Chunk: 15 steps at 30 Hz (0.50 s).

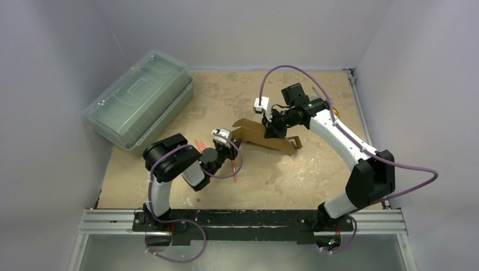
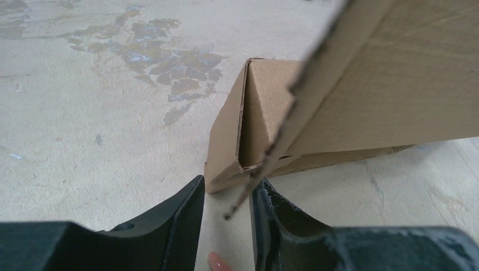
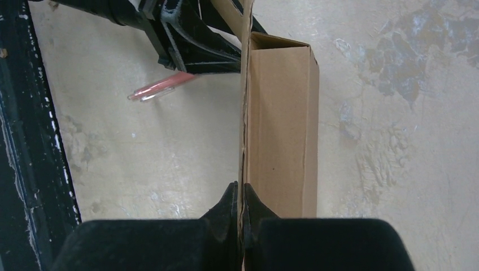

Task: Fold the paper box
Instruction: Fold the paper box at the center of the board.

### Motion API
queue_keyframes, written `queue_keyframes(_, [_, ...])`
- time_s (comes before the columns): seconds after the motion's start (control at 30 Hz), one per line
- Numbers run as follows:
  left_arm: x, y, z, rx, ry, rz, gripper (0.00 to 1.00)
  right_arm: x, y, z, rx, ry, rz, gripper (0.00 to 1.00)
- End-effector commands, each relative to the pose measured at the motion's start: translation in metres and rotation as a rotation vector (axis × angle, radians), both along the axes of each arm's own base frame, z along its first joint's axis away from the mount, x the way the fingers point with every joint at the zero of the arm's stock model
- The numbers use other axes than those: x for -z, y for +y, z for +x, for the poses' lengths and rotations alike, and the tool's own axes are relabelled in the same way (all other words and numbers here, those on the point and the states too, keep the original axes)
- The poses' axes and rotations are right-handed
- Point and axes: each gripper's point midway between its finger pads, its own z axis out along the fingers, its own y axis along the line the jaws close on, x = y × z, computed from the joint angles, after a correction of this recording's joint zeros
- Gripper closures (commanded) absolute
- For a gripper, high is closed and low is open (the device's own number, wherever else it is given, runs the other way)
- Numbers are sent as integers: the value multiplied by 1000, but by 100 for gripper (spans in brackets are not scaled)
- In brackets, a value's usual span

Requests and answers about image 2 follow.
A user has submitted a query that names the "brown cardboard box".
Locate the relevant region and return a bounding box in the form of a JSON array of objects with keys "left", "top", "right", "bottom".
[{"left": 204, "top": 1, "right": 478, "bottom": 220}]

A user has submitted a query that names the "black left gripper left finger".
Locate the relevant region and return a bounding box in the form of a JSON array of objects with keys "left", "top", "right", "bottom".
[{"left": 1, "top": 175, "right": 205, "bottom": 270}]

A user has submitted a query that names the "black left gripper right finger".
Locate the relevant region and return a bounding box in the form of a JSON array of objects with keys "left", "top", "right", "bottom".
[{"left": 250, "top": 180, "right": 478, "bottom": 270}]

